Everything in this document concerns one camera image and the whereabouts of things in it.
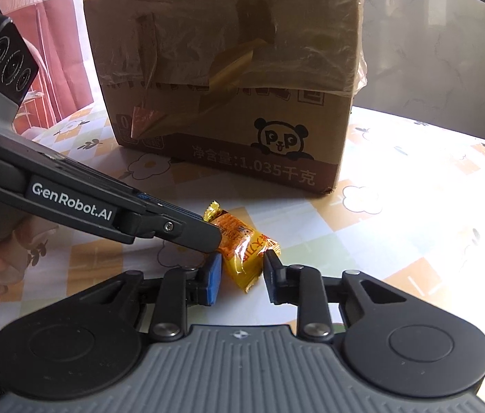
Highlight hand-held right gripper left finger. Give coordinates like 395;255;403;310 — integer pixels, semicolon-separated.
76;252;225;341

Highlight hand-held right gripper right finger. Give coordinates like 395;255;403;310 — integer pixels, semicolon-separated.
263;248;409;341

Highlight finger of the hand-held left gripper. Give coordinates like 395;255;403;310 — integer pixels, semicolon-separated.
115;210;223;253
137;192;206;223

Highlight small orange yellow packet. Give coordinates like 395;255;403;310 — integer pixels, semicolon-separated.
202;200;282;295

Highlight cardboard box with panda print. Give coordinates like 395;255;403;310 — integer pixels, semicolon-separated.
82;0;371;197

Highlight brown plastic bag liner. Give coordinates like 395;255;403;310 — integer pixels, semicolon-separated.
82;0;371;100

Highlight printed backdrop curtain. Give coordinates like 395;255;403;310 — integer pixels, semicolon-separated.
0;0;112;135

